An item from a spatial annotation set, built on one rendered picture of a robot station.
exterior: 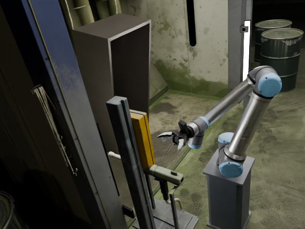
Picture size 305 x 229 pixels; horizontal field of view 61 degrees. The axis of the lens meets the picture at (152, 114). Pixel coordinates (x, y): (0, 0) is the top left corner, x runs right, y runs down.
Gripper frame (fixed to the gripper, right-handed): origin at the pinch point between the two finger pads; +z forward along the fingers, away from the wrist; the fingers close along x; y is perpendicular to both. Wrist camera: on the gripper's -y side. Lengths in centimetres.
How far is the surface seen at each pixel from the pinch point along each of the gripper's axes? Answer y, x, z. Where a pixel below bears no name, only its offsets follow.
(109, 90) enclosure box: 11, 85, -26
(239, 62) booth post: 35, 79, -253
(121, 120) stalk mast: -36, -7, 40
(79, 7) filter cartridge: -25, 218, -86
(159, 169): 4.7, -8.1, 14.6
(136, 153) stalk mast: -18.4, -10.4, 33.8
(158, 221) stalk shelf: 40.2, -14.0, 16.7
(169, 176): 3.8, -15.6, 15.3
